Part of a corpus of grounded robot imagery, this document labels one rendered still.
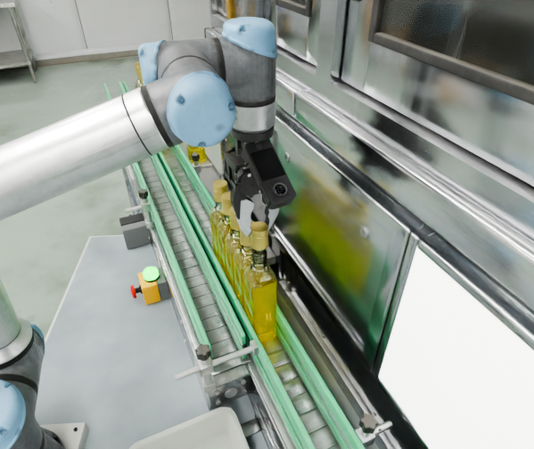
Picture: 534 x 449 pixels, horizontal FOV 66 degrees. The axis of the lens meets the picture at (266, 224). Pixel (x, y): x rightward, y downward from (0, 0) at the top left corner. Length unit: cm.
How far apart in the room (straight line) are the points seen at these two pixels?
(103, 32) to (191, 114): 616
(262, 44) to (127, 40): 607
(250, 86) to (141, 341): 78
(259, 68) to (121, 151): 24
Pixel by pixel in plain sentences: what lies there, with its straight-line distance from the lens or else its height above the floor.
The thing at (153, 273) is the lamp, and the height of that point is 85.
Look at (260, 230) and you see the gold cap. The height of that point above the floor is 120.
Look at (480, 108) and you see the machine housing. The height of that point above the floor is 149.
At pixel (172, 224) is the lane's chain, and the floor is 88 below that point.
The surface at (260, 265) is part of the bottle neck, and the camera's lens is 80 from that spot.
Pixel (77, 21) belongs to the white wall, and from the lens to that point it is 655.
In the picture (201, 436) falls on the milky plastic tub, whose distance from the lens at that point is 97.
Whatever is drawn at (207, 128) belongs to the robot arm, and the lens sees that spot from 46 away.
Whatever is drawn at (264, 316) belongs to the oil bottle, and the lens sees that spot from 90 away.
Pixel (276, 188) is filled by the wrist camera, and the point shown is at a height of 132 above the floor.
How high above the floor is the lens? 166
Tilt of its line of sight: 37 degrees down
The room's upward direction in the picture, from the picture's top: straight up
